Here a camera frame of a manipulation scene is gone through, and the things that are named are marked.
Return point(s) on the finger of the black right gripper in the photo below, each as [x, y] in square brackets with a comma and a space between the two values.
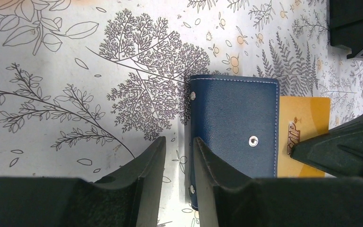
[338, 152]

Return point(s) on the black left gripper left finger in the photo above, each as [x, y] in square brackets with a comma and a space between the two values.
[127, 197]

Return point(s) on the gold credit card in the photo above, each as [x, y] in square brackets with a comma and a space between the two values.
[300, 118]

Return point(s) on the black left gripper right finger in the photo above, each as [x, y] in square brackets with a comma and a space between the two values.
[228, 198]

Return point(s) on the floral table mat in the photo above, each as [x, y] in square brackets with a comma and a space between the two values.
[85, 85]

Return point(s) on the black plastic card bin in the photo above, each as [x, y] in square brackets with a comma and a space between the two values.
[346, 26]

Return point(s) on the blue leather card holder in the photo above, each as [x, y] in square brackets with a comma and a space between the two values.
[237, 118]

